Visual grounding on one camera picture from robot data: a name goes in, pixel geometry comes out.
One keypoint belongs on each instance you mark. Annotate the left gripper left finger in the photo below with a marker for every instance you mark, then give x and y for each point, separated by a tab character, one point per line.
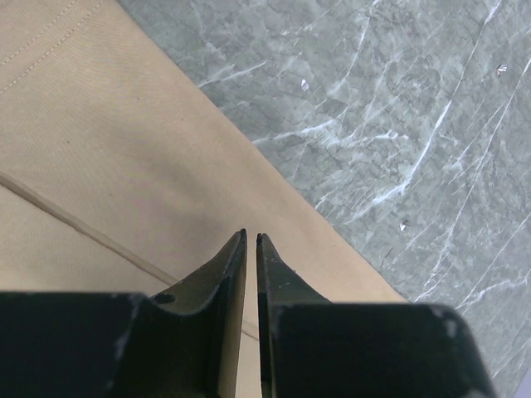
185	340

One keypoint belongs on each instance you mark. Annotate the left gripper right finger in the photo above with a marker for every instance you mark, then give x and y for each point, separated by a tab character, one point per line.
284	301

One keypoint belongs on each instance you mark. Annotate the beige t shirt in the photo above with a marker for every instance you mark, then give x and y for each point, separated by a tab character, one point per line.
119	178

